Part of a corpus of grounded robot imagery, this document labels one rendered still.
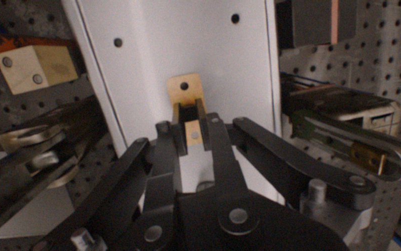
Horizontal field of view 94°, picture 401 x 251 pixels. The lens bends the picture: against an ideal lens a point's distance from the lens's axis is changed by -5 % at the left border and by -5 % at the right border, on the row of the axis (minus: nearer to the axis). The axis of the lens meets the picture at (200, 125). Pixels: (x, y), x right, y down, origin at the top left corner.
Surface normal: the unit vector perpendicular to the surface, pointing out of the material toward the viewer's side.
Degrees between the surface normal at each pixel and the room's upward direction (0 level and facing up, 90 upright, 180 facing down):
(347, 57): 0
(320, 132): 78
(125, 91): 0
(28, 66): 0
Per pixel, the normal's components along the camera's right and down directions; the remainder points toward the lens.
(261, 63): 0.08, 0.35
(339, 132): -0.94, 0.27
